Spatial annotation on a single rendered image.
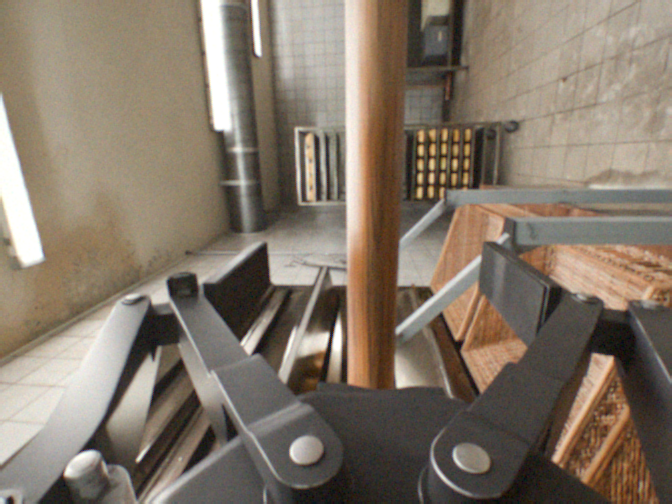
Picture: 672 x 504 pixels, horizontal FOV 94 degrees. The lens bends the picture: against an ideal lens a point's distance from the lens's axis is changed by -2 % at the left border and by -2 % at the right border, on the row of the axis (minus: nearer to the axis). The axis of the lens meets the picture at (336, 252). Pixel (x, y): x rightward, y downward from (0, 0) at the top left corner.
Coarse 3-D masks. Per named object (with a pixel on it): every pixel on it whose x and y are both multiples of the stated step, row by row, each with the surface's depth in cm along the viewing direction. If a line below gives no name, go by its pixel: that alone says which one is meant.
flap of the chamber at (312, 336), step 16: (320, 288) 146; (320, 304) 140; (304, 320) 117; (320, 320) 134; (304, 336) 108; (320, 336) 128; (304, 352) 104; (320, 352) 123; (288, 368) 90; (304, 368) 101; (320, 368) 119; (288, 384) 85; (304, 384) 98
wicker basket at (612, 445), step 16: (624, 416) 50; (624, 432) 51; (608, 448) 52; (624, 448) 52; (640, 448) 51; (592, 464) 53; (608, 464) 53; (624, 464) 53; (640, 464) 52; (592, 480) 54; (608, 480) 53; (624, 480) 53; (640, 480) 53; (608, 496) 55; (624, 496) 54; (640, 496) 54
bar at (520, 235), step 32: (448, 192) 98; (480, 192) 98; (512, 192) 97; (544, 192) 96; (576, 192) 95; (608, 192) 94; (640, 192) 93; (512, 224) 53; (544, 224) 52; (576, 224) 52; (608, 224) 51; (640, 224) 51; (480, 256) 57; (448, 288) 58; (416, 320) 60
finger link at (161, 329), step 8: (200, 288) 15; (152, 304) 13; (160, 304) 13; (168, 304) 13; (152, 312) 13; (160, 312) 13; (168, 312) 13; (152, 320) 13; (160, 320) 13; (168, 320) 13; (152, 328) 13; (160, 328) 13; (168, 328) 13; (176, 328) 13; (152, 336) 13; (160, 336) 13; (168, 336) 13; (176, 336) 13; (152, 344) 13; (160, 344) 13; (168, 344) 13
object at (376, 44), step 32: (352, 0) 14; (384, 0) 14; (352, 32) 15; (384, 32) 14; (352, 64) 15; (384, 64) 15; (352, 96) 16; (384, 96) 15; (352, 128) 16; (384, 128) 15; (352, 160) 16; (384, 160) 16; (352, 192) 17; (384, 192) 16; (352, 224) 17; (384, 224) 17; (352, 256) 18; (384, 256) 17; (352, 288) 18; (384, 288) 18; (352, 320) 19; (384, 320) 18; (352, 352) 20; (384, 352) 19; (384, 384) 20
